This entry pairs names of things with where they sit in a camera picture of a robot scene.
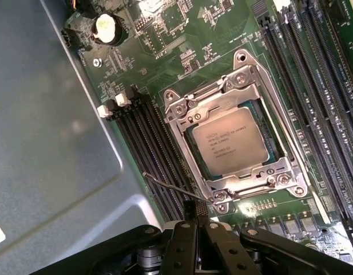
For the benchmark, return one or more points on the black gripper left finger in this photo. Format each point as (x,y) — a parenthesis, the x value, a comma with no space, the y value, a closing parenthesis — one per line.
(182,252)

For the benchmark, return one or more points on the CPU socket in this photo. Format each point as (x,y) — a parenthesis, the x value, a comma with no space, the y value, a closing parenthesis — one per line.
(179,109)

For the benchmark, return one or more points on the metal socket cover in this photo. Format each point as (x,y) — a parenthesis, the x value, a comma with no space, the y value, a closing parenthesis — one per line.
(219,98)

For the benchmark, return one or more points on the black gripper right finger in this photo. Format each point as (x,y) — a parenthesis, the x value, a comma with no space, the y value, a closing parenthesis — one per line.
(230,257)

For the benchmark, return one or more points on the silver CPU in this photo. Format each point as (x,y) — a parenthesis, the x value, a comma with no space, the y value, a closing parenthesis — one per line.
(230,140)

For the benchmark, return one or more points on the black RAM slot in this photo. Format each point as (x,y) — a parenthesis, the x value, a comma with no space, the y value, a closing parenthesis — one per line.
(132,143)
(289,71)
(155,143)
(349,71)
(166,143)
(309,71)
(329,71)
(144,143)

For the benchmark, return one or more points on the silver coin cell battery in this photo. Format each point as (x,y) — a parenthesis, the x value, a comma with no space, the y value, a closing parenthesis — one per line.
(106,27)

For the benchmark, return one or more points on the green motherboard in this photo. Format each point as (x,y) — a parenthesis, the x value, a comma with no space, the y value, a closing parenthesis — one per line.
(222,37)

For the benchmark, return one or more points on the silver board screw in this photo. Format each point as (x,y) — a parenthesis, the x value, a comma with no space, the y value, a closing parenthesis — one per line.
(97,62)

